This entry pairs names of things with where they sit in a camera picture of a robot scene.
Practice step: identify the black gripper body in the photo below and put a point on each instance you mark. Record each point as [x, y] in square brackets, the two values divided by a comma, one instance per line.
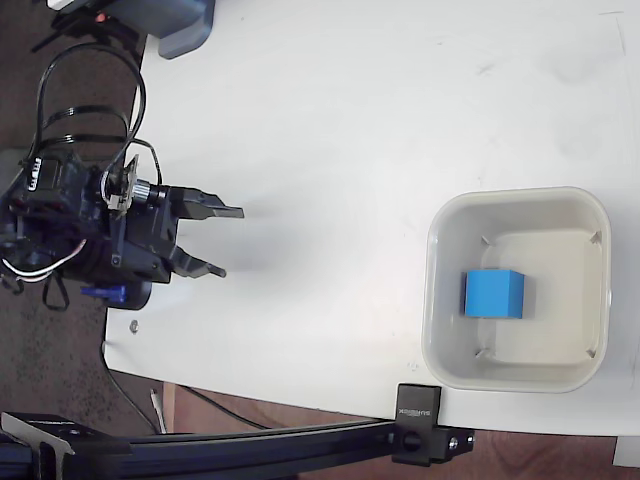
[150, 237]

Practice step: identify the blue cube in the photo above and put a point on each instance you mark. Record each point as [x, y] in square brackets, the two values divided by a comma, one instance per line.
[492, 295]

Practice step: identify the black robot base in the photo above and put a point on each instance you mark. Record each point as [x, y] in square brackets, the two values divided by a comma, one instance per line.
[137, 296]

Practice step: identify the black six-joint robot arm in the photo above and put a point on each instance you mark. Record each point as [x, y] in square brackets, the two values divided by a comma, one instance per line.
[55, 200]

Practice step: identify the white square plastic bin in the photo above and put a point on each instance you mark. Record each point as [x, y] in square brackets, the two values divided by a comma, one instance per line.
[520, 350]

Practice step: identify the blue base clamp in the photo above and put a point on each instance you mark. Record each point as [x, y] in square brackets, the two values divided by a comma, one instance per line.
[107, 293]

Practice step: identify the small metal screw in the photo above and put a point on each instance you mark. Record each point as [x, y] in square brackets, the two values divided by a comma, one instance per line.
[134, 326]

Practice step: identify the blue-gray device housing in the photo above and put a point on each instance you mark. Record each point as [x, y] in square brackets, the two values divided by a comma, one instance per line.
[175, 22]

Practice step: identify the black tripod stand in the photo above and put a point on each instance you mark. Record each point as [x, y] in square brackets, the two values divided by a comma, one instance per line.
[80, 25]

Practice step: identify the black table clamp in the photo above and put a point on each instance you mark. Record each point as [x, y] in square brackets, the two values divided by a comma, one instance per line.
[417, 425]

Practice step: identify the bare camera circuit board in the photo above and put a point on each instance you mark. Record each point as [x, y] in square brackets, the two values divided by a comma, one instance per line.
[125, 189]

